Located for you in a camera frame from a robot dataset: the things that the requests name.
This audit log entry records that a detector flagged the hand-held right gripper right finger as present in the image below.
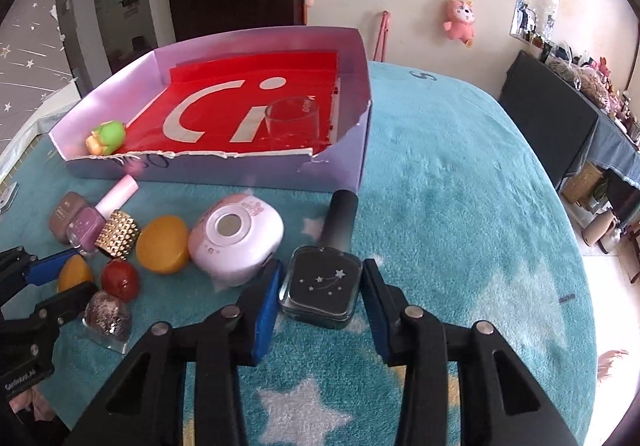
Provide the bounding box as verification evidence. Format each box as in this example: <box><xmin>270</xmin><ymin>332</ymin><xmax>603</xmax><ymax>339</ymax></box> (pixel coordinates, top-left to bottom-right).
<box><xmin>362</xmin><ymin>259</ymin><xmax>576</xmax><ymax>446</ymax></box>

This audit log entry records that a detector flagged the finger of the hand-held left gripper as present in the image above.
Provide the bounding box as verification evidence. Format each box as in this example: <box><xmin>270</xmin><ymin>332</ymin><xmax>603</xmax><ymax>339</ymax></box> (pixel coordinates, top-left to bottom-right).
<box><xmin>0</xmin><ymin>246</ymin><xmax>78</xmax><ymax>312</ymax></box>
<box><xmin>0</xmin><ymin>281</ymin><xmax>99</xmax><ymax>352</ymax></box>

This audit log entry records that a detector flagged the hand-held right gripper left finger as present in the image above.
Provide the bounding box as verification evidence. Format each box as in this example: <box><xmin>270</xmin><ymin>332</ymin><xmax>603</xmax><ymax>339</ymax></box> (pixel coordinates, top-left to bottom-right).
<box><xmin>62</xmin><ymin>259</ymin><xmax>286</xmax><ymax>446</ymax></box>

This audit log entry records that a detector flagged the small yellow oval soap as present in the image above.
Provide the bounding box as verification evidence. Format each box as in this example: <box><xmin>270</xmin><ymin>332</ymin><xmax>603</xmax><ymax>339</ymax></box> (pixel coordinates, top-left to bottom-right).
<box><xmin>56</xmin><ymin>255</ymin><xmax>94</xmax><ymax>294</ymax></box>

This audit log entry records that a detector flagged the glitter nail polish bottle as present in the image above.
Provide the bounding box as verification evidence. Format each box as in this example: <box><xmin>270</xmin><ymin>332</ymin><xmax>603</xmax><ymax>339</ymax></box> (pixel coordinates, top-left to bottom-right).
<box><xmin>82</xmin><ymin>290</ymin><xmax>133</xmax><ymax>353</ymax></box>

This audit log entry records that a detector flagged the pink cap nail polish bottle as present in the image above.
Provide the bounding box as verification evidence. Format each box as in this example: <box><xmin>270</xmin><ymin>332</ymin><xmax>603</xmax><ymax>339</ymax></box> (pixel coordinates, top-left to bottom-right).
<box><xmin>67</xmin><ymin>173</ymin><xmax>138</xmax><ymax>257</ymax></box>

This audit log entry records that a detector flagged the black star nail polish bottle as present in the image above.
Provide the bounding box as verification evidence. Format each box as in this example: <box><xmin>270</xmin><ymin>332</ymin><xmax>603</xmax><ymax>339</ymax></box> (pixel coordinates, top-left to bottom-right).
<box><xmin>279</xmin><ymin>189</ymin><xmax>363</xmax><ymax>331</ymax></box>

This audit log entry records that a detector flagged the red ball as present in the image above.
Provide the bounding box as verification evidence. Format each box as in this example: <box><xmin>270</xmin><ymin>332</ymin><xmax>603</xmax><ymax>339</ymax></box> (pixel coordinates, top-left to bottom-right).
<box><xmin>101</xmin><ymin>260</ymin><xmax>141</xmax><ymax>302</ymax></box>

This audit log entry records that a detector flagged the gold studded cylinder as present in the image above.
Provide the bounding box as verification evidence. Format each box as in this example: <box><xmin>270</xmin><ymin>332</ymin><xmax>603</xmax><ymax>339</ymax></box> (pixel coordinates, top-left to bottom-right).
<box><xmin>96</xmin><ymin>209</ymin><xmax>141</xmax><ymax>261</ymax></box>

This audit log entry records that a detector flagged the white and pink round device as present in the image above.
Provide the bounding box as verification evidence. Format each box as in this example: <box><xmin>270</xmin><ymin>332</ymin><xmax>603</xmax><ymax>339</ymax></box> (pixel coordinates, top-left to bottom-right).
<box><xmin>187</xmin><ymin>193</ymin><xmax>285</xmax><ymax>288</ymax></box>

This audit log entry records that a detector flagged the large yellow oval soap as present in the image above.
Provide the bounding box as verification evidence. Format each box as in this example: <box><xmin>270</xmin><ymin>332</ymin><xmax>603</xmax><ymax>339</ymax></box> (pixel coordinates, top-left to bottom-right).
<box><xmin>135</xmin><ymin>215</ymin><xmax>191</xmax><ymax>275</ymax></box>

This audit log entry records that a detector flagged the purple cardboard box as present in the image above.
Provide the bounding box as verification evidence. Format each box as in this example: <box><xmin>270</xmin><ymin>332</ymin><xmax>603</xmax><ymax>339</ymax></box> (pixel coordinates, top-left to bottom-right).
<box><xmin>49</xmin><ymin>25</ymin><xmax>373</xmax><ymax>194</ymax></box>

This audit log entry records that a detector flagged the white flat device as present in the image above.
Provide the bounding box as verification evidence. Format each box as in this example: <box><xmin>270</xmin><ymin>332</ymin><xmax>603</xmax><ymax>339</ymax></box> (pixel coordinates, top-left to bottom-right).
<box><xmin>0</xmin><ymin>181</ymin><xmax>19</xmax><ymax>214</ymax></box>

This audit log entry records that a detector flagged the green and yellow toy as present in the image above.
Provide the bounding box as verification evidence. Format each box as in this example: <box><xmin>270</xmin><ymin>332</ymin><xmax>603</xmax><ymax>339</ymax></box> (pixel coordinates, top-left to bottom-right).
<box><xmin>85</xmin><ymin>120</ymin><xmax>127</xmax><ymax>157</ymax></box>

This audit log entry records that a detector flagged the teal star blanket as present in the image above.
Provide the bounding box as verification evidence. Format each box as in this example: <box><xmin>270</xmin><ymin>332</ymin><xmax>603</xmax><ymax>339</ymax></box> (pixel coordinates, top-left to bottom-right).
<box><xmin>0</xmin><ymin>60</ymin><xmax>601</xmax><ymax>446</ymax></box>

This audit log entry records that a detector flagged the clear glass cup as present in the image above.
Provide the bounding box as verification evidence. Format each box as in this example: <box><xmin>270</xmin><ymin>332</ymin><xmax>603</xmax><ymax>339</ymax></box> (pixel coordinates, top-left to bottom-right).
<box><xmin>264</xmin><ymin>97</ymin><xmax>321</xmax><ymax>149</ymax></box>

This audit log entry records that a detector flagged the grey starred curtain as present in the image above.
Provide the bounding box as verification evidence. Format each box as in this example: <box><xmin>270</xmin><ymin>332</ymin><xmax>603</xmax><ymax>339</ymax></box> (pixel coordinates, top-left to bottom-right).
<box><xmin>0</xmin><ymin>0</ymin><xmax>81</xmax><ymax>142</ymax></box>

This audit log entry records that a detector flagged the red printed sheet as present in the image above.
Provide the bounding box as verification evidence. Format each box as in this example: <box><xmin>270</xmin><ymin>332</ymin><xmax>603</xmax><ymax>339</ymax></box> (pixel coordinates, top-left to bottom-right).
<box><xmin>122</xmin><ymin>49</ymin><xmax>343</xmax><ymax>157</ymax></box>

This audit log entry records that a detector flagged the beige thermos jug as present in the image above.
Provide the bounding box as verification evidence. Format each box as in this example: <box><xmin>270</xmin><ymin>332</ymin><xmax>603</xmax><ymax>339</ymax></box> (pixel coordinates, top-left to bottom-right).
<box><xmin>582</xmin><ymin>211</ymin><xmax>619</xmax><ymax>248</ymax></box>

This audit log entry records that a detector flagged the wicker basket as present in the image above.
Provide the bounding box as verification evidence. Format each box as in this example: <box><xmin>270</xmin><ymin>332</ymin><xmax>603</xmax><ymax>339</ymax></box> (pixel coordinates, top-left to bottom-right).
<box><xmin>562</xmin><ymin>161</ymin><xmax>604</xmax><ymax>205</ymax></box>

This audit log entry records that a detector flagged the black cabinet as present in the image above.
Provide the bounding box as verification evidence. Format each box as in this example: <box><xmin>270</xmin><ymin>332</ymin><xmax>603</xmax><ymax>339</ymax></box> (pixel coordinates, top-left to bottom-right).
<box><xmin>498</xmin><ymin>50</ymin><xmax>600</xmax><ymax>192</ymax></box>

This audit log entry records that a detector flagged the pink stick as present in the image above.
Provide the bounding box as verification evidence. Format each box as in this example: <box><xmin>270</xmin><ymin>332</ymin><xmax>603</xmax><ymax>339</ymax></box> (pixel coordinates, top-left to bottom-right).
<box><xmin>374</xmin><ymin>11</ymin><xmax>392</xmax><ymax>62</ymax></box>

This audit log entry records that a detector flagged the table with blue cloth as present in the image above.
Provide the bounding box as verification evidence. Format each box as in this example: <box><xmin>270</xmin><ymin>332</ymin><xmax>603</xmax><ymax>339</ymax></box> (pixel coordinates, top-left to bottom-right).
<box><xmin>545</xmin><ymin>51</ymin><xmax>640</xmax><ymax>187</ymax></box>

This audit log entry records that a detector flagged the pink plush toy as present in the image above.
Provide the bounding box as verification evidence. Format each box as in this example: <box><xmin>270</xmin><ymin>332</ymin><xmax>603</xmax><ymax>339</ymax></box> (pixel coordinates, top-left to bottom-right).
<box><xmin>442</xmin><ymin>0</ymin><xmax>477</xmax><ymax>47</ymax></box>

